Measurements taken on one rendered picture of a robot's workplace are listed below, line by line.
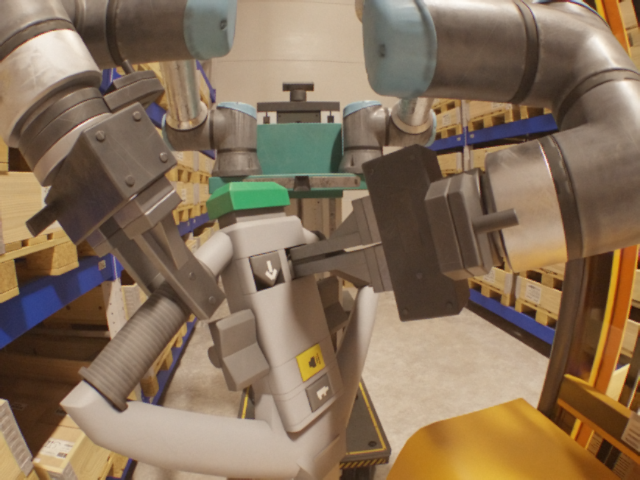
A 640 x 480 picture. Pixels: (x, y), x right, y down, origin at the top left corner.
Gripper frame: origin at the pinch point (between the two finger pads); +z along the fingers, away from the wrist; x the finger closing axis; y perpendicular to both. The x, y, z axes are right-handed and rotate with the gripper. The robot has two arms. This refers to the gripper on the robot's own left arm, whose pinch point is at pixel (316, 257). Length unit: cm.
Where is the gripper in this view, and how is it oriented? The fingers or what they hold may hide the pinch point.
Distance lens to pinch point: 33.6
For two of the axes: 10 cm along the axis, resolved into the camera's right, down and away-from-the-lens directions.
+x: -2.5, -9.7, 0.1
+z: -7.9, 2.1, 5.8
